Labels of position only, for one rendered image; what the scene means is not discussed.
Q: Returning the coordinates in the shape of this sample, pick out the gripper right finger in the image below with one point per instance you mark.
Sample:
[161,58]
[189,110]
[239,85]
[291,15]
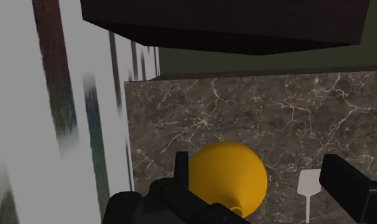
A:
[350,186]

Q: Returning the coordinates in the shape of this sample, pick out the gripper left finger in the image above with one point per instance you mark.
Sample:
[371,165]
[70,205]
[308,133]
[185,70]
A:
[176,201]

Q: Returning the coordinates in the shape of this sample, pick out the white spatula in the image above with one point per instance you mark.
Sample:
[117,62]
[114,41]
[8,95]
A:
[309,183]

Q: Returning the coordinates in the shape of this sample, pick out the yellow funnel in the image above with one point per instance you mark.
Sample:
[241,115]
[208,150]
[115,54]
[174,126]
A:
[227,173]

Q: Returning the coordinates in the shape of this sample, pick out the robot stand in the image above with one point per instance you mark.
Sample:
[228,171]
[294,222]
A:
[225,21]

